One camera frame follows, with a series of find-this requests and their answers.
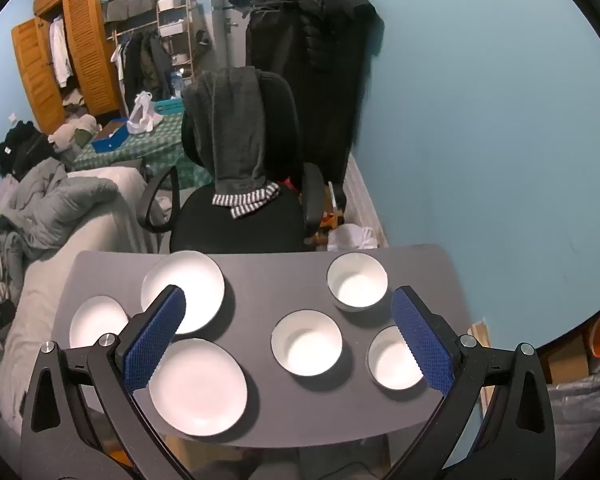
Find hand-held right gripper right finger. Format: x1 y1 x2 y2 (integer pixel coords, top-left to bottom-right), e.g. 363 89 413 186
375 285 561 480

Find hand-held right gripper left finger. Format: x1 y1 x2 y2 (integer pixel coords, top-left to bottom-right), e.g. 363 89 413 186
20 284 201 480

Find white bowl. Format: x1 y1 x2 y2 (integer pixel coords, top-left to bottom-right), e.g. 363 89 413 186
326 252 389 313
270 309 344 377
367 325 428 392

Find white plate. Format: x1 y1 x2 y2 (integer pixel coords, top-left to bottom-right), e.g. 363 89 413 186
140 250 226 336
69 295 131 350
147 337 249 437

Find wooden board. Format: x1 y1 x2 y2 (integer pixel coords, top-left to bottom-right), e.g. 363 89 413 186
470 322 496 411

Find knotted white plastic bag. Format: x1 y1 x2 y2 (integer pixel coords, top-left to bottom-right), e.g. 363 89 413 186
327 224 379 252

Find grey jacket on bed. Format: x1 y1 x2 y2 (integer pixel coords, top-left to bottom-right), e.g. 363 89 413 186
0 160 121 261

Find bed with white sheet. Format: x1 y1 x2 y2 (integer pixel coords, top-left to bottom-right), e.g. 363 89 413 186
0 165 168 436

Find cardboard box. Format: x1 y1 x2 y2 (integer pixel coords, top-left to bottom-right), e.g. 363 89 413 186
539 334 592 386

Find colourful shopping bag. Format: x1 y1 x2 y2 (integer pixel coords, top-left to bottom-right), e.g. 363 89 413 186
317 210 343 243

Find black office chair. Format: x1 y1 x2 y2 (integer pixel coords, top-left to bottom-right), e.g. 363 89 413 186
139 67 327 256

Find grey white striped cloth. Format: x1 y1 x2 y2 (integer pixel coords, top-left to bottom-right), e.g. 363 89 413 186
211 182 281 221

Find black bag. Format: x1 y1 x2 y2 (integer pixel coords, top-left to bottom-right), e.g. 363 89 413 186
0 120 56 178

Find grey plastic sheet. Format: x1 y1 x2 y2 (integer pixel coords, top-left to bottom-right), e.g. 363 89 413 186
545 360 600 480

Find green checked tablecloth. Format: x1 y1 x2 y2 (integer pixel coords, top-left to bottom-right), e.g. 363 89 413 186
72 110 216 191

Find pile of light clothes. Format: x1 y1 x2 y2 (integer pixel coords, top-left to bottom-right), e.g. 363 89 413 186
49 114 101 153

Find blue box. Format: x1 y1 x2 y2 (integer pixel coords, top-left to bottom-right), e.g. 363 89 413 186
91 119 131 153

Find grey hoodie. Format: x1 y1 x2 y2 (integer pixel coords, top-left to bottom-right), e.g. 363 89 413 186
184 66 268 196

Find white shirt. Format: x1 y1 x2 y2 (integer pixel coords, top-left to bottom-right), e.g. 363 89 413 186
47 15 73 88

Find black coats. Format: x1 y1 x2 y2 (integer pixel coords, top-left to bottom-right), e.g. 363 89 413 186
228 0 378 201

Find clothes rack with dark garments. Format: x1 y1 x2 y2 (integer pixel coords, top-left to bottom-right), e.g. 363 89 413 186
102 0 176 116

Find wooden wardrobe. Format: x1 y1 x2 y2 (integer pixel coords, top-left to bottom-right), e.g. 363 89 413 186
11 0 126 133

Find metal shelf with white bins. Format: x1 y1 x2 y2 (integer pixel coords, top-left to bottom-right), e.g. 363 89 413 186
155 0 198 83

